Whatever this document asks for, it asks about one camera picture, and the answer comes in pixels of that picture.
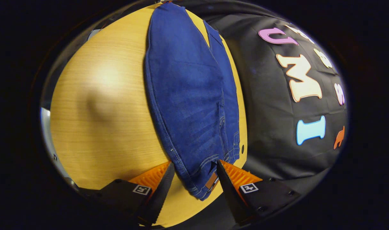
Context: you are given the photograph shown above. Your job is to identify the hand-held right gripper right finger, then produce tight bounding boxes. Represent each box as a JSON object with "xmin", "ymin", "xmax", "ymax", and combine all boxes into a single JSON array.
[{"xmin": 216, "ymin": 160, "xmax": 300, "ymax": 226}]

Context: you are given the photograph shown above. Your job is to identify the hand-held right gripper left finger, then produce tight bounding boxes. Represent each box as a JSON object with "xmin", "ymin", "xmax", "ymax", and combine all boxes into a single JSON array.
[{"xmin": 79, "ymin": 161, "xmax": 175, "ymax": 226}]

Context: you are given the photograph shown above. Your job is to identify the blue denim jeans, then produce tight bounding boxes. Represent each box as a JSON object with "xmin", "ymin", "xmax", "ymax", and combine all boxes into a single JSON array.
[{"xmin": 144, "ymin": 3, "xmax": 240, "ymax": 201}]

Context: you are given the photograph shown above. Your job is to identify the black backdrop cloth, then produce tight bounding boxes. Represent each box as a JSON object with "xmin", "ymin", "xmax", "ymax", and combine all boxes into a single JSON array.
[{"xmin": 179, "ymin": 0, "xmax": 348, "ymax": 196}]

